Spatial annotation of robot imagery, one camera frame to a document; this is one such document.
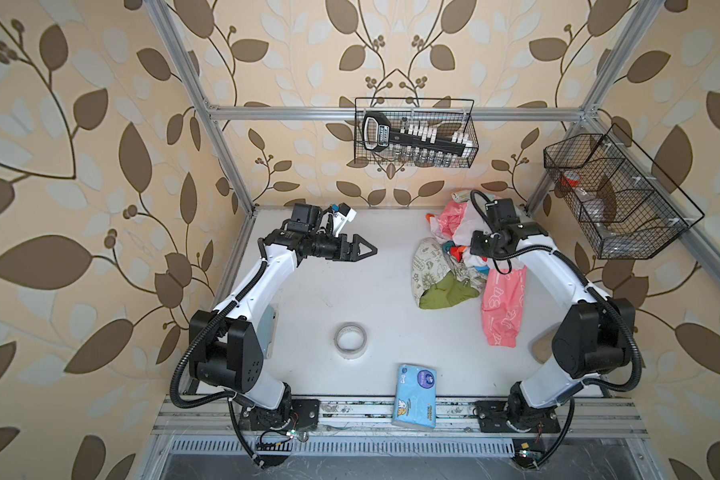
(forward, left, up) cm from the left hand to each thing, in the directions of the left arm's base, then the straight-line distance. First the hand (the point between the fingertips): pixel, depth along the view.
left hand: (369, 249), depth 77 cm
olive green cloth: (0, -25, -22) cm, 33 cm away
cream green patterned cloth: (+11, -21, -22) cm, 32 cm away
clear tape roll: (-15, +5, -25) cm, 30 cm away
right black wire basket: (+8, -64, +10) cm, 65 cm away
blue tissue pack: (-31, -12, -19) cm, 39 cm away
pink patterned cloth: (0, -41, -20) cm, 46 cm away
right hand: (+8, -33, -9) cm, 35 cm away
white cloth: (+15, -30, -5) cm, 33 cm away
